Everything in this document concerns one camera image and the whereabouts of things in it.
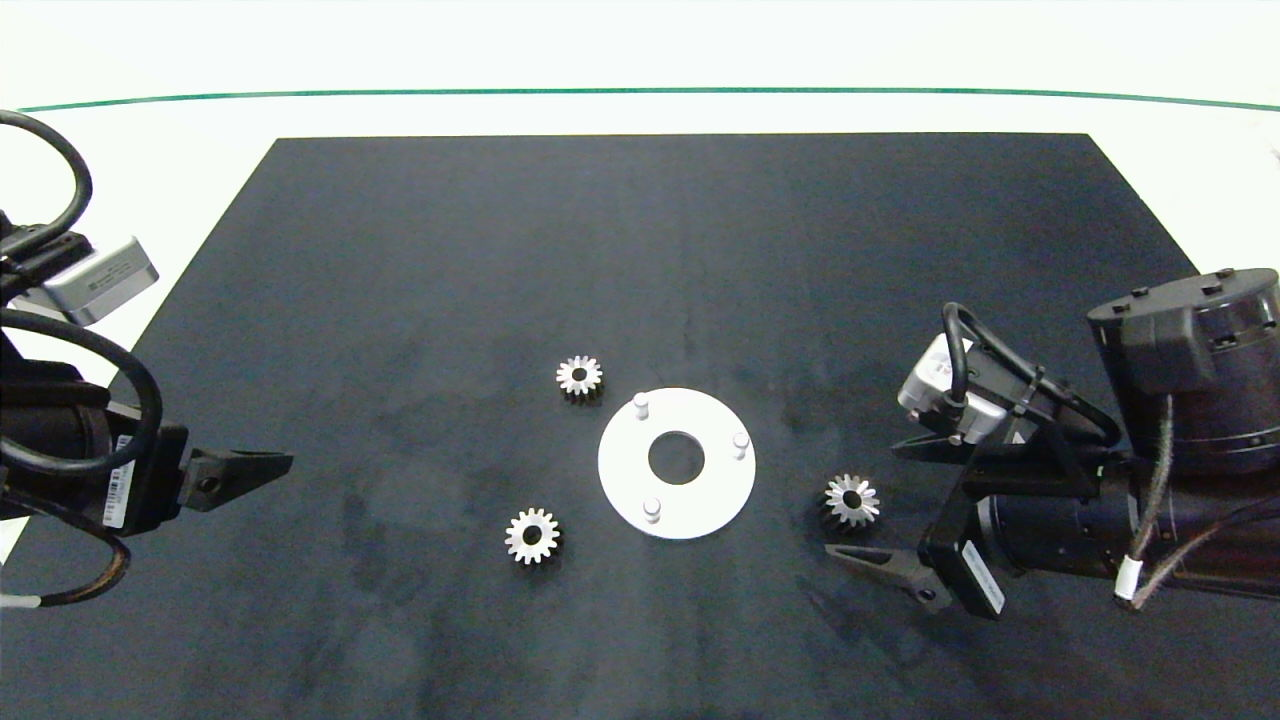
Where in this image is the dark rectangular work mat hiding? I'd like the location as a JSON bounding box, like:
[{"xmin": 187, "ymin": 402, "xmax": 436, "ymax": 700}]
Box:
[{"xmin": 0, "ymin": 133, "xmax": 1280, "ymax": 720}]

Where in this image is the thin braided arm cable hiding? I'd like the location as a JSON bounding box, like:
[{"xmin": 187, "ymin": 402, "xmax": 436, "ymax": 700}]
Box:
[{"xmin": 0, "ymin": 488, "xmax": 132, "ymax": 609}]

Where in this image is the round white pinned carrier plate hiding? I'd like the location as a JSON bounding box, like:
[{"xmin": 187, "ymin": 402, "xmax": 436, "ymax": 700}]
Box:
[{"xmin": 597, "ymin": 387, "xmax": 757, "ymax": 541}]

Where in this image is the small steel planetary gear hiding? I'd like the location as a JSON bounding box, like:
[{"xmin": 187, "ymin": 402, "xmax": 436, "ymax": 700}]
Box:
[
  {"xmin": 504, "ymin": 507, "xmax": 563, "ymax": 567},
  {"xmin": 822, "ymin": 473, "xmax": 883, "ymax": 531},
  {"xmin": 556, "ymin": 355, "xmax": 604, "ymax": 404}
]

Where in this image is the black camera cable loop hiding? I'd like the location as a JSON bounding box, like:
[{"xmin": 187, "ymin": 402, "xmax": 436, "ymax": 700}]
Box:
[
  {"xmin": 941, "ymin": 302, "xmax": 1123, "ymax": 448},
  {"xmin": 0, "ymin": 109, "xmax": 94, "ymax": 263}
]

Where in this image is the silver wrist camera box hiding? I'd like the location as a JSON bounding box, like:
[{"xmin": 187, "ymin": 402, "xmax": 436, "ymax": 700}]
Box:
[
  {"xmin": 897, "ymin": 334, "xmax": 1007, "ymax": 447},
  {"xmin": 40, "ymin": 236, "xmax": 161, "ymax": 328}
]

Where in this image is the long black arm cable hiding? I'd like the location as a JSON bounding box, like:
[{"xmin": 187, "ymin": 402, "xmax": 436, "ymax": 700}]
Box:
[{"xmin": 0, "ymin": 309, "xmax": 165, "ymax": 477}]

